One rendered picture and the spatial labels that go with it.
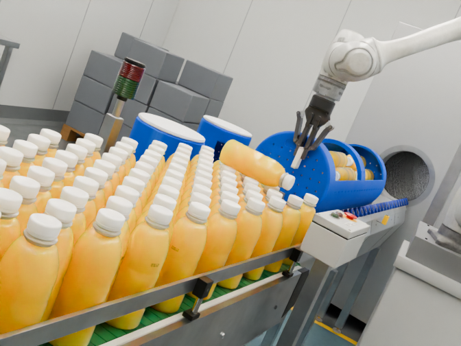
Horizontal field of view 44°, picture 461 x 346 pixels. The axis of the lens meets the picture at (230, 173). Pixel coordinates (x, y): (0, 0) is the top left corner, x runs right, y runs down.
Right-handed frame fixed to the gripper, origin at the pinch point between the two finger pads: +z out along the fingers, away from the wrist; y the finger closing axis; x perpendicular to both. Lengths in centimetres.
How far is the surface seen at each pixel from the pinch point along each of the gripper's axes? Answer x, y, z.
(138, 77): -45, -35, -6
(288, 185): -35.4, 12.5, 3.1
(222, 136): 87, -71, 17
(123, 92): -47, -36, -1
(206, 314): -73, 21, 26
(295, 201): -32.6, 15.0, 6.6
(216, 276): -72, 19, 19
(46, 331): -117, 19, 19
